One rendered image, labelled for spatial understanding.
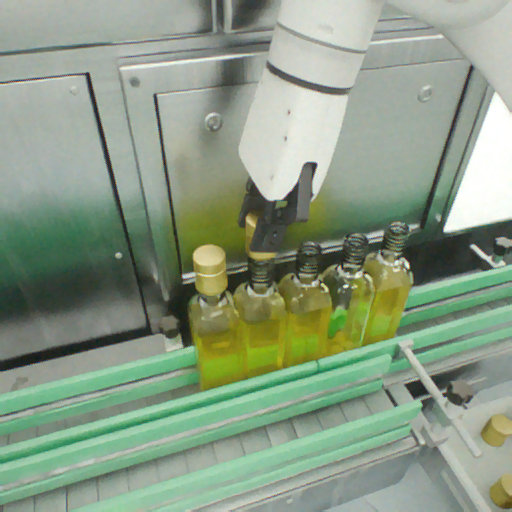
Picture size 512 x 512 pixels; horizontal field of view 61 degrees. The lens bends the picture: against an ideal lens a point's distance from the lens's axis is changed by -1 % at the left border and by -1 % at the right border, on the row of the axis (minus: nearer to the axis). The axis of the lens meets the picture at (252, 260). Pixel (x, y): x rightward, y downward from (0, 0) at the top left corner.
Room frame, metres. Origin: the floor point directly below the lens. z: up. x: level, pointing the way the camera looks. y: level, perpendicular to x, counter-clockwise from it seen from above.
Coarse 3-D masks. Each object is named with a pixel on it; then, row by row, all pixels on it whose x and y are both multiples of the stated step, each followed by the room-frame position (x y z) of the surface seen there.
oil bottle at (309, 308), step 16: (288, 288) 0.37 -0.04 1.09; (304, 288) 0.36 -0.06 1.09; (320, 288) 0.36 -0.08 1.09; (288, 304) 0.35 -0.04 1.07; (304, 304) 0.35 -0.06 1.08; (320, 304) 0.35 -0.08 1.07; (288, 320) 0.35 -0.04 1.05; (304, 320) 0.35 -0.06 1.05; (320, 320) 0.35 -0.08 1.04; (288, 336) 0.35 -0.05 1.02; (304, 336) 0.35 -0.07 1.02; (320, 336) 0.35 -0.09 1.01; (288, 352) 0.34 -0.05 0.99; (304, 352) 0.35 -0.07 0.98; (320, 352) 0.36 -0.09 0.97
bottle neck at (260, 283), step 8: (248, 256) 0.36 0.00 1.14; (248, 264) 0.36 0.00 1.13; (256, 264) 0.35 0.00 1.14; (264, 264) 0.35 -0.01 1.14; (272, 264) 0.35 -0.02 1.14; (248, 272) 0.36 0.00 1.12; (256, 272) 0.35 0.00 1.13; (264, 272) 0.35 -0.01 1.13; (272, 272) 0.36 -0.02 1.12; (248, 280) 0.36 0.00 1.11; (256, 280) 0.35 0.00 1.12; (264, 280) 0.35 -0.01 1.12; (272, 280) 0.36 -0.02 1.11; (248, 288) 0.36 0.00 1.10; (256, 288) 0.35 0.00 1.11; (264, 288) 0.35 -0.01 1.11; (272, 288) 0.36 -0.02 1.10; (256, 296) 0.35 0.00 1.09; (264, 296) 0.35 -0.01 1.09
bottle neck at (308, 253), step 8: (296, 248) 0.38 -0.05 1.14; (304, 248) 0.38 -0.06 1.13; (312, 248) 0.38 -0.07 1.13; (320, 248) 0.38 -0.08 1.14; (296, 256) 0.37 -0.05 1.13; (304, 256) 0.36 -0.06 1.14; (312, 256) 0.36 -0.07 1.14; (320, 256) 0.37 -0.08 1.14; (296, 264) 0.37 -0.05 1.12; (304, 264) 0.36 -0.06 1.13; (312, 264) 0.36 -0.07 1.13; (320, 264) 0.37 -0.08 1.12; (296, 272) 0.37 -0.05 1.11; (304, 272) 0.36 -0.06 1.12; (312, 272) 0.36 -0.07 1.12; (296, 280) 0.37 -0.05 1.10; (304, 280) 0.36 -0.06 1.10; (312, 280) 0.36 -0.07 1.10
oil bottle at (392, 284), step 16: (368, 256) 0.42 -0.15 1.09; (368, 272) 0.41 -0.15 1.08; (384, 272) 0.39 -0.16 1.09; (400, 272) 0.39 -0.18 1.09; (384, 288) 0.38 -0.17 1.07; (400, 288) 0.39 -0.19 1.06; (384, 304) 0.38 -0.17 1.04; (400, 304) 0.39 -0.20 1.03; (384, 320) 0.39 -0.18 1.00; (368, 336) 0.38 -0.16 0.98; (384, 336) 0.39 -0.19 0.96
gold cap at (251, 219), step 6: (252, 210) 0.37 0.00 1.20; (258, 210) 0.37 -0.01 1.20; (246, 216) 0.36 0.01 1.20; (252, 216) 0.36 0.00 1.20; (258, 216) 0.36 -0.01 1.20; (246, 222) 0.36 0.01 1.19; (252, 222) 0.35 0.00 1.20; (246, 228) 0.36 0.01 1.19; (252, 228) 0.35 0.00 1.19; (246, 234) 0.36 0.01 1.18; (252, 234) 0.35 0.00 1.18; (246, 240) 0.36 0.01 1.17; (246, 246) 0.36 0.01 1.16; (246, 252) 0.35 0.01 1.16; (258, 258) 0.34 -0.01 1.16; (264, 258) 0.34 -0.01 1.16; (270, 258) 0.35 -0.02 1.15
